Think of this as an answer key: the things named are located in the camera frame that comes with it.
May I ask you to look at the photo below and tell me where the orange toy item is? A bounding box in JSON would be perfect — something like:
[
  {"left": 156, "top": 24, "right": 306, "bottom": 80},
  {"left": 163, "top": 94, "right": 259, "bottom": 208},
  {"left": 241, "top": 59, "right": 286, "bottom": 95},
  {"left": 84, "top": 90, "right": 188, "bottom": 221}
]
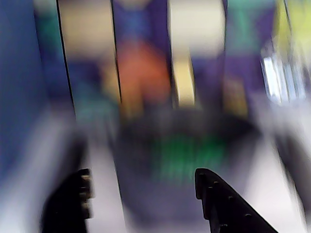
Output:
[{"left": 116, "top": 41, "right": 171, "bottom": 107}]

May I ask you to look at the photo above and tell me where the yellow-green toy item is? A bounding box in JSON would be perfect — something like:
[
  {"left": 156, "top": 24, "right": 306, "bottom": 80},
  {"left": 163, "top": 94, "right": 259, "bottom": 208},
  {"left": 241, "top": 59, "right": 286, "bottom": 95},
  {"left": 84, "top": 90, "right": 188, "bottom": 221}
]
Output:
[{"left": 273, "top": 0, "right": 311, "bottom": 64}]

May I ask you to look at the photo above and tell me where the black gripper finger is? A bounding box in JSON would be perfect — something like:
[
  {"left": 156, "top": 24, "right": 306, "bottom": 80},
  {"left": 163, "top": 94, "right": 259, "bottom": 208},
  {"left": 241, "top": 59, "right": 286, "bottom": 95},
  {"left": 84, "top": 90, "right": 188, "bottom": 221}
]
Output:
[
  {"left": 40, "top": 167, "right": 94, "bottom": 233},
  {"left": 195, "top": 167, "right": 279, "bottom": 233}
]

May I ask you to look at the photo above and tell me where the clear plastic container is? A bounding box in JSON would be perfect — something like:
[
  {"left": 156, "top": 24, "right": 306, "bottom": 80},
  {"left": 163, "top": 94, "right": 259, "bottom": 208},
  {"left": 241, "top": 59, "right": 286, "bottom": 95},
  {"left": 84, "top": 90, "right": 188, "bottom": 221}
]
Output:
[{"left": 259, "top": 46, "right": 308, "bottom": 106}]

